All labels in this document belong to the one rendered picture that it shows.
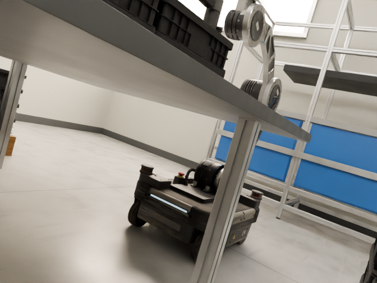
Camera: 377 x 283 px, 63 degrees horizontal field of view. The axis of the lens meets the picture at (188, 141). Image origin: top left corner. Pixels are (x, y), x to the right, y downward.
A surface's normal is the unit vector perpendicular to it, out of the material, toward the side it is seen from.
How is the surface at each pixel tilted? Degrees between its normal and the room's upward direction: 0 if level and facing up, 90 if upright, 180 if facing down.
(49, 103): 90
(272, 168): 90
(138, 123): 90
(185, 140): 90
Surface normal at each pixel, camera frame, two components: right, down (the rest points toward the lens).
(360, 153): -0.52, -0.10
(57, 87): 0.81, 0.26
